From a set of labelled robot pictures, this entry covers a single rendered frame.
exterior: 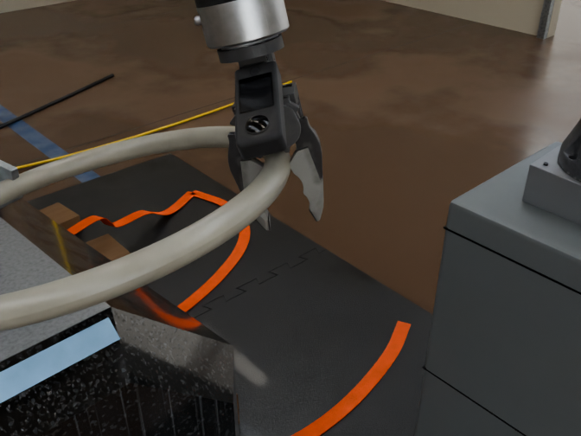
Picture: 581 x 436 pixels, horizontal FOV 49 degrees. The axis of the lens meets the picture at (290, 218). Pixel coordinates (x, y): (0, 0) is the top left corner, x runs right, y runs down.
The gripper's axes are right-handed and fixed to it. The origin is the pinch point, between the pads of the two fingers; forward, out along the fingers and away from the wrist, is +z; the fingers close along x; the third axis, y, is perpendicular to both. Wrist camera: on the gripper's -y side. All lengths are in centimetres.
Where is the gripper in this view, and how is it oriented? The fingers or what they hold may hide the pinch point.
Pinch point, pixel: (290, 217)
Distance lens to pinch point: 73.5
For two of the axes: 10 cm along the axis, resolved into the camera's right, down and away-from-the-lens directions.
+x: -9.7, 1.9, 1.3
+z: 2.2, 8.9, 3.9
